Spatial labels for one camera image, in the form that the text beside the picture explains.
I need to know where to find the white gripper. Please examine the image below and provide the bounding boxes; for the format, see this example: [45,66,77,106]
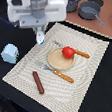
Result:
[7,0,68,28]

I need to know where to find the white toy fish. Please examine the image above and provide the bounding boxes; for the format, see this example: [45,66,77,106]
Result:
[36,30,45,45]

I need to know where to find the red toy tomato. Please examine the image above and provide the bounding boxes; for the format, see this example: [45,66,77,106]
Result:
[62,46,75,59]

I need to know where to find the brown toy sausage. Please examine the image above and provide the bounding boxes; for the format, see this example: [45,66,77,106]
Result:
[32,71,45,94]

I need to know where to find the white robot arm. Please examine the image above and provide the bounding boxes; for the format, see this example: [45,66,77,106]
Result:
[7,0,68,28]

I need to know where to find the grey toy pot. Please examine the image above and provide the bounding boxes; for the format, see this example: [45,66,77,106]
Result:
[66,0,80,12]

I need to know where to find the light blue toy carton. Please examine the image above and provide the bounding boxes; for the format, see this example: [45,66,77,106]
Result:
[1,44,19,64]

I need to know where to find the round wooden plate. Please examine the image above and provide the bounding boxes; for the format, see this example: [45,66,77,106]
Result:
[47,47,75,70]

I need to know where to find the grey toy frying pan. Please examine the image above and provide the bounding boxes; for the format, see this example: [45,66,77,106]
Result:
[78,1,104,26]

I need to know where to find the black burner disc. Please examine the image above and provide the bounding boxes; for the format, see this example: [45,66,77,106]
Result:
[88,0,104,6]

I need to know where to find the beige woven placemat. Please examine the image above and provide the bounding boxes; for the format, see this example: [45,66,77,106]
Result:
[2,23,109,112]

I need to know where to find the orange handled toy knife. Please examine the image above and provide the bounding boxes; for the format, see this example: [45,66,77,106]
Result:
[52,40,90,58]

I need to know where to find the orange handled toy fork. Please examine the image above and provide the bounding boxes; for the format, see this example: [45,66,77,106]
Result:
[35,61,74,83]

